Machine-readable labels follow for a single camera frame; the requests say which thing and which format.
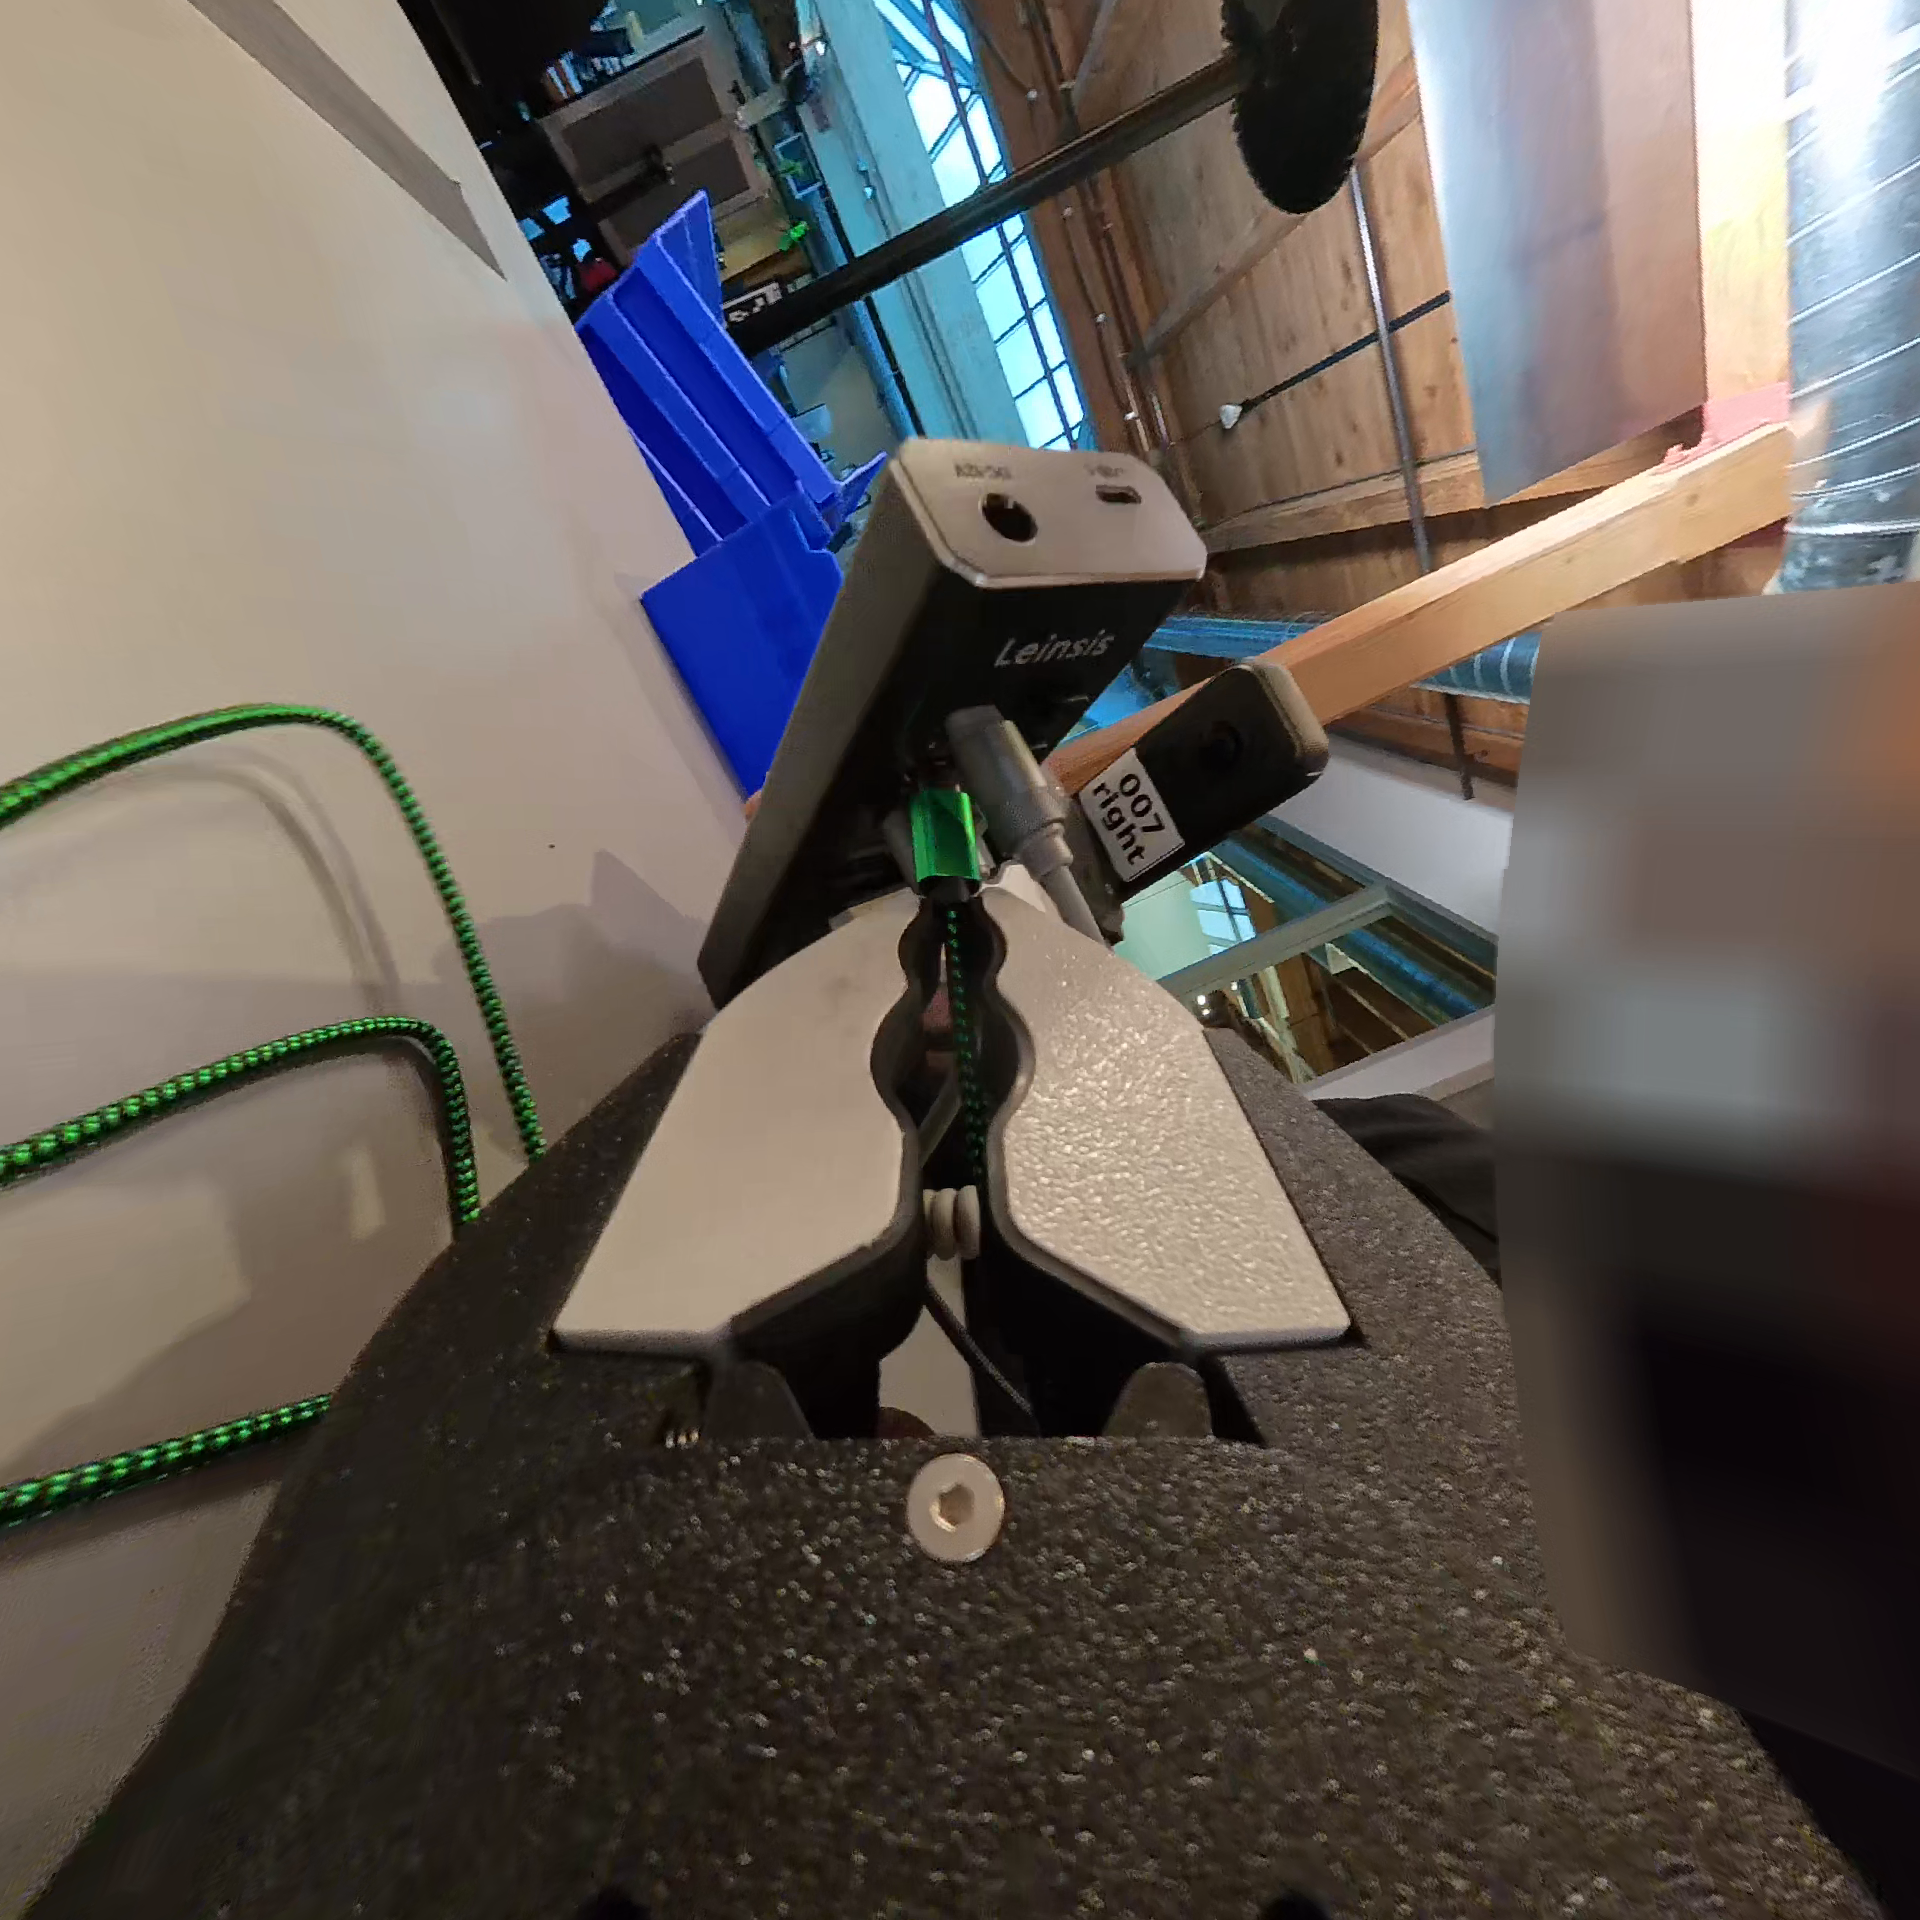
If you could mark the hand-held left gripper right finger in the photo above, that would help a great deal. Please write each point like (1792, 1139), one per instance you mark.
(1155, 1172)

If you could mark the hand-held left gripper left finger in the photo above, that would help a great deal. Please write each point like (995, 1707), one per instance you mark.
(750, 1172)

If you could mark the dark grey USB hub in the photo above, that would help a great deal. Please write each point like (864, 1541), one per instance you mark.
(900, 676)

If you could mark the grey desk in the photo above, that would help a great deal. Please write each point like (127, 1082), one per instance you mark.
(226, 451)

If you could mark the person's black top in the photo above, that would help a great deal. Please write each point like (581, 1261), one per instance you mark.
(1410, 1186)

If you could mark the wooden beam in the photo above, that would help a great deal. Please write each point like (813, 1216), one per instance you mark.
(1501, 586)

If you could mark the blue storage bin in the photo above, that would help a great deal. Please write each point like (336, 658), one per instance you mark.
(736, 645)
(675, 345)

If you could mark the grey hanging panel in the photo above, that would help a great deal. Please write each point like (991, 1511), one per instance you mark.
(1560, 226)

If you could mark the black pole with round disc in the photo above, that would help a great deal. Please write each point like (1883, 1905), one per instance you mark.
(1305, 90)

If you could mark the spiral metal duct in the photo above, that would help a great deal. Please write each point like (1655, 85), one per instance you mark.
(1485, 661)

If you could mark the silver ventilation duct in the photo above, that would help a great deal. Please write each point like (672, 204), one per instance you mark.
(1860, 301)

